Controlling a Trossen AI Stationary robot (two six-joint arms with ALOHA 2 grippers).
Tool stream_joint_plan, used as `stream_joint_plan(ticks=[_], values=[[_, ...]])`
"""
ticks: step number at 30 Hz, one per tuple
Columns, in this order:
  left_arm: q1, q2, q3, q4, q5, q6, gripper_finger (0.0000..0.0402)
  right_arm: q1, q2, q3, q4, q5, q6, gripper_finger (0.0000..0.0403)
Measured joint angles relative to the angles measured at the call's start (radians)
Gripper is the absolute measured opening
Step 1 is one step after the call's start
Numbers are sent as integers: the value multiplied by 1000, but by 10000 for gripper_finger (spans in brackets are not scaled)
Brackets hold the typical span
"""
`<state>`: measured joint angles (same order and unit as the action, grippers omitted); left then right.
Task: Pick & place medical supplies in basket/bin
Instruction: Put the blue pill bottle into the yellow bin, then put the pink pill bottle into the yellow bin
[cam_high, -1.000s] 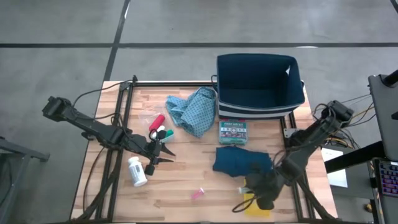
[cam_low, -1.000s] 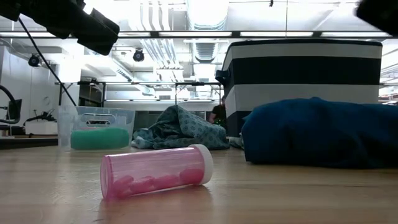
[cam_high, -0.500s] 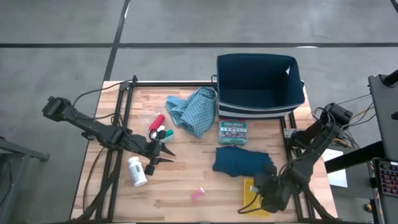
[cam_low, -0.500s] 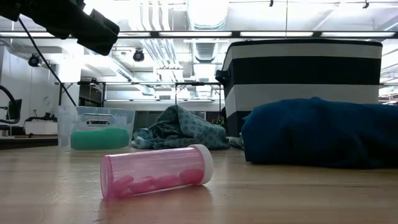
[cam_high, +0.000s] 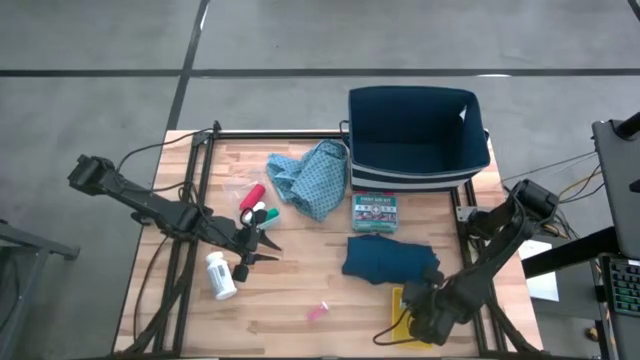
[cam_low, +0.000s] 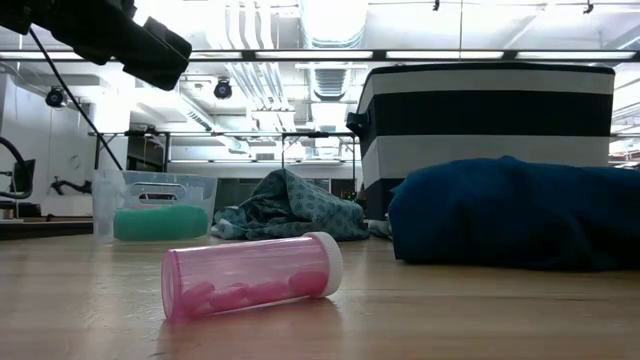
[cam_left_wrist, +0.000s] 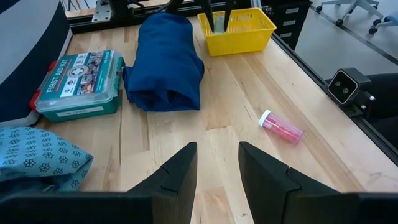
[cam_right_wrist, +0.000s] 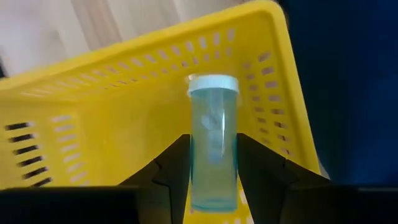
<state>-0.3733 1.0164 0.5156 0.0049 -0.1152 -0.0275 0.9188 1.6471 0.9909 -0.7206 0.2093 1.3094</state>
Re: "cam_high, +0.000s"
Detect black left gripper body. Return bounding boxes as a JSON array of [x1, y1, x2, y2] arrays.
[[212, 209, 269, 283]]

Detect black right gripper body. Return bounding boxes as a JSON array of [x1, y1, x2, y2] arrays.
[[401, 279, 454, 347]]

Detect white bandage roll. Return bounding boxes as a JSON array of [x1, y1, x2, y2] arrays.
[[242, 201, 266, 225]]

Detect yellow plastic tray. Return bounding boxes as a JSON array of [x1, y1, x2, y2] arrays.
[[391, 286, 434, 350]]

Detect white pill bottle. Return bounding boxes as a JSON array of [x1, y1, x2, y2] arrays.
[[205, 251, 239, 301]]

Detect clear plastic bin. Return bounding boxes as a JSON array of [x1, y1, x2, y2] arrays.
[[222, 167, 282, 235]]

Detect dark blue cloth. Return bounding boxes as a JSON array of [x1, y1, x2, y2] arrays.
[[341, 233, 441, 286]]

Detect blue patterned gown cloth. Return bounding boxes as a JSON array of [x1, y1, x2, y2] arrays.
[[264, 139, 350, 224]]

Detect small pink capped vial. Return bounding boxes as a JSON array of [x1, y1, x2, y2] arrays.
[[306, 300, 330, 322]]

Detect green first aid kit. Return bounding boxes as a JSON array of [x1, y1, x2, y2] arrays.
[[350, 192, 400, 235]]

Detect navy white striped fabric bin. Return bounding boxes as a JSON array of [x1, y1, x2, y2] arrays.
[[347, 85, 492, 194]]

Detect white paper sheet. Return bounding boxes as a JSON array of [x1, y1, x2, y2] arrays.
[[517, 239, 560, 303]]

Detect black desk support bar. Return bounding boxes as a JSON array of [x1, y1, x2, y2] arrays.
[[522, 225, 619, 280]]

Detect grey metal table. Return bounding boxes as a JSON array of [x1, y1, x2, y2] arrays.
[[0, 219, 81, 360]]

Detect backlit keyboard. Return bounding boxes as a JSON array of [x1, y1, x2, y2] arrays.
[[599, 254, 640, 317]]

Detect grey side desk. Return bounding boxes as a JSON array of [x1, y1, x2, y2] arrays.
[[591, 112, 640, 261]]

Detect thin dark cable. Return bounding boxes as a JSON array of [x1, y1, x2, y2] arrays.
[[132, 234, 171, 346]]

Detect black aluminium station frame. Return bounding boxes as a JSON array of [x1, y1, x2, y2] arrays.
[[114, 119, 546, 359]]

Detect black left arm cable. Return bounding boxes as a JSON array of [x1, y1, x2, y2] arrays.
[[114, 127, 251, 226]]

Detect yellow wires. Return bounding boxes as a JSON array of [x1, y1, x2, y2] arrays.
[[514, 164, 606, 239]]

